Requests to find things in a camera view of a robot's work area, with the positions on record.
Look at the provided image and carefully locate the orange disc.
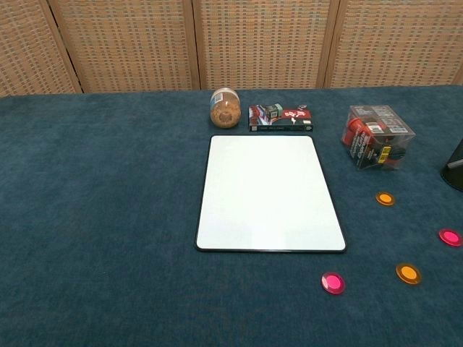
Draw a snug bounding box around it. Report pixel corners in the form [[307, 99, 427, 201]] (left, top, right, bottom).
[[395, 262, 422, 286], [375, 191, 396, 207]]

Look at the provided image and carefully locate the clear jar of snacks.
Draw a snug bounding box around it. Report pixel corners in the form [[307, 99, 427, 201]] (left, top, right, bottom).
[[210, 87, 242, 129]]

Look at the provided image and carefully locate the woven folding screen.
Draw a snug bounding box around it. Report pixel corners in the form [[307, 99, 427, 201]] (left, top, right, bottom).
[[0, 0, 463, 98]]

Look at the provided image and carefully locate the dark red card box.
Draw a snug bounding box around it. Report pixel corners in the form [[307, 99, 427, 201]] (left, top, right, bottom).
[[247, 103, 315, 132]]

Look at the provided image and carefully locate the white magnetic board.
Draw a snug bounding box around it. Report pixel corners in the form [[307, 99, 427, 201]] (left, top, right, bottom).
[[195, 134, 347, 254]]

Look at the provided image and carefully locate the blue table cloth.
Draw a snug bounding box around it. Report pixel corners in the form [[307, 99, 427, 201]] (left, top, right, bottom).
[[0, 85, 463, 347]]

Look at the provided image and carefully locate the pink disc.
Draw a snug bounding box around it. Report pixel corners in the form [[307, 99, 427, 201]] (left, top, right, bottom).
[[438, 228, 463, 248], [320, 271, 347, 295]]

